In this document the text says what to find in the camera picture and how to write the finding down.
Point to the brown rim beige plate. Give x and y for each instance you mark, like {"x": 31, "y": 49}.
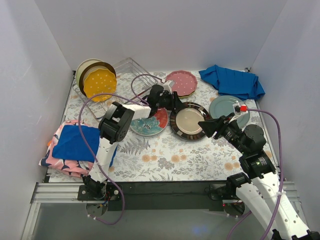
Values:
{"x": 100, "y": 64}

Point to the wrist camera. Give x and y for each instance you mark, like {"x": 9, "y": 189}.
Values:
{"x": 168, "y": 83}
{"x": 239, "y": 110}

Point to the blue cloth at back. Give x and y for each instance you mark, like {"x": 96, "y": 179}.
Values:
{"x": 240, "y": 84}

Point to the aluminium frame rail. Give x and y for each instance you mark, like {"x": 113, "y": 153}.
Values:
{"x": 50, "y": 193}

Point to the cream plate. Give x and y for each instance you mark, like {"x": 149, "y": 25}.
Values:
{"x": 82, "y": 67}

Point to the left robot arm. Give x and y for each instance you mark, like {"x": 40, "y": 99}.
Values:
{"x": 113, "y": 128}

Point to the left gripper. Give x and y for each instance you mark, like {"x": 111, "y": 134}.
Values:
{"x": 171, "y": 101}

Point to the wire dish rack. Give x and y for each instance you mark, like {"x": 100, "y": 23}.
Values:
{"x": 133, "y": 82}

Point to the green polka dot plate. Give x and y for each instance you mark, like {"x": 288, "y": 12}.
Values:
{"x": 186, "y": 95}

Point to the yellow polka dot plate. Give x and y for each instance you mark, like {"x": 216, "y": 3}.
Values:
{"x": 100, "y": 81}

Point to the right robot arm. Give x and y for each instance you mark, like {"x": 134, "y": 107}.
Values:
{"x": 259, "y": 186}

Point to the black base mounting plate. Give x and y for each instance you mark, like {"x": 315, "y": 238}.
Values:
{"x": 160, "y": 195}

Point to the pink polka dot plate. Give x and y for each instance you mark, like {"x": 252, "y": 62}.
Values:
{"x": 184, "y": 82}

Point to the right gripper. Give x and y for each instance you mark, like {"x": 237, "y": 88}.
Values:
{"x": 220, "y": 127}

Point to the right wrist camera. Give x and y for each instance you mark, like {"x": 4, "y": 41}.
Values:
{"x": 239, "y": 110}

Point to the pink patterned cloth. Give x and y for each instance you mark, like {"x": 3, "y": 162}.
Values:
{"x": 68, "y": 167}

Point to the floral tablecloth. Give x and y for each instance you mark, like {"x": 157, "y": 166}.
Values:
{"x": 164, "y": 156}

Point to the grey-blue plate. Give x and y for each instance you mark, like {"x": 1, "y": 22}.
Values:
{"x": 223, "y": 106}

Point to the blue folded towel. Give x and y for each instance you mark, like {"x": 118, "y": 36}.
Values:
{"x": 71, "y": 146}

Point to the black checkered rim plate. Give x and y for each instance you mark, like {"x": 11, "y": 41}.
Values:
{"x": 185, "y": 122}

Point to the red blue floral plate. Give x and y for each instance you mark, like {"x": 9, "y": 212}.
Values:
{"x": 151, "y": 126}

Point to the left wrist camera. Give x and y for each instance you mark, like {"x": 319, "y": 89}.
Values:
{"x": 168, "y": 83}

